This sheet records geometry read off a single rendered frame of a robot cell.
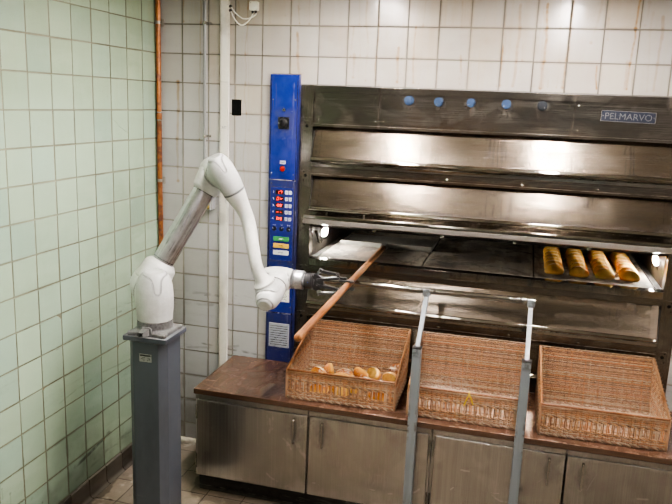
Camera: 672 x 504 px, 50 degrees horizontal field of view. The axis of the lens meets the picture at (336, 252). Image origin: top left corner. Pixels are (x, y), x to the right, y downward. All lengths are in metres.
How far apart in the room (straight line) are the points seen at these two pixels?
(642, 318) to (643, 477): 0.79
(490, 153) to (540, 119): 0.28
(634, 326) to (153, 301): 2.30
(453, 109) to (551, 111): 0.47
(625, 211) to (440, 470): 1.52
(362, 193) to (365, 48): 0.74
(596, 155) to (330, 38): 1.44
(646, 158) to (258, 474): 2.44
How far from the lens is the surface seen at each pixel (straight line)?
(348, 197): 3.80
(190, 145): 4.09
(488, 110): 3.69
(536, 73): 3.67
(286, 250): 3.92
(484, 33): 3.69
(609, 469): 3.51
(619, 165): 3.69
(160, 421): 3.33
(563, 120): 3.68
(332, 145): 3.80
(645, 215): 3.75
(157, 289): 3.17
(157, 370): 3.24
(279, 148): 3.86
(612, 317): 3.83
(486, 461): 3.51
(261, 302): 3.20
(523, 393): 3.30
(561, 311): 3.81
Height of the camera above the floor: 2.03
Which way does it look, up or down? 12 degrees down
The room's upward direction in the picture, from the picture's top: 2 degrees clockwise
